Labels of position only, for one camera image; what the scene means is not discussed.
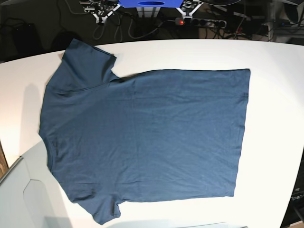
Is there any grey looped cable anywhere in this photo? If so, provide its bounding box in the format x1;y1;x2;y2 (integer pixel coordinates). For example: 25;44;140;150
93;9;164;40

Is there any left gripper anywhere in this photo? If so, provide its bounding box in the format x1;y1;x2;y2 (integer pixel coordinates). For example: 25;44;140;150
176;0;202;24

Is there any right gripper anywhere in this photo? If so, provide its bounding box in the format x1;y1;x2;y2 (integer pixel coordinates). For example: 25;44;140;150
83;0;121;24

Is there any blue box on stand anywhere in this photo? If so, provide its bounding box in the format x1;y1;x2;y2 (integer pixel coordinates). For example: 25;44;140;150
118;0;183;8

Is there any grey panel at table corner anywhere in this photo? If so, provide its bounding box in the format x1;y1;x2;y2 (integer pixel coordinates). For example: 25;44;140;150
0;156;72;228

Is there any dark blue T-shirt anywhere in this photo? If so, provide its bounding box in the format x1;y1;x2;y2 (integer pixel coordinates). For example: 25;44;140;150
39;39;250;225

